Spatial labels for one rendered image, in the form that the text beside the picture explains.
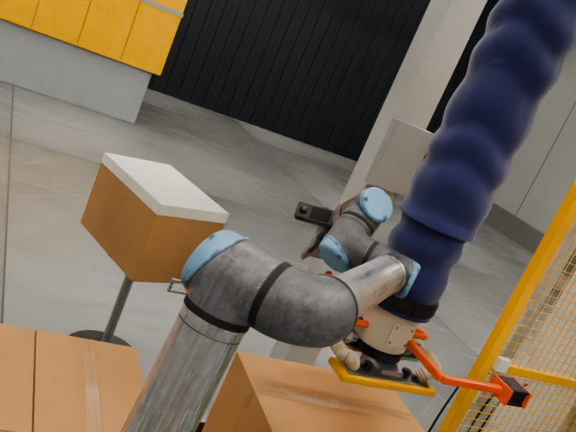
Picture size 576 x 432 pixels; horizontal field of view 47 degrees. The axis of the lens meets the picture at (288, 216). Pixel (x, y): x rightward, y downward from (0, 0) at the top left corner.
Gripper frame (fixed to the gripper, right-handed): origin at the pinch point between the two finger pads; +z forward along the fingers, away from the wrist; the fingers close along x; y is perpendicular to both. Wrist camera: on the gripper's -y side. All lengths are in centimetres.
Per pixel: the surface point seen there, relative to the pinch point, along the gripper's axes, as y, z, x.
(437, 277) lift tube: 35.5, -15.0, 0.5
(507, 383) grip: 68, -13, -17
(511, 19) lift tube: 13, -53, 57
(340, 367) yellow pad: 24.3, 3.5, -30.0
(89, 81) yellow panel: -138, 638, 328
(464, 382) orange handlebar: 53, -14, -23
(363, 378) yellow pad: 30.7, 1.0, -30.7
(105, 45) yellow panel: -140, 605, 365
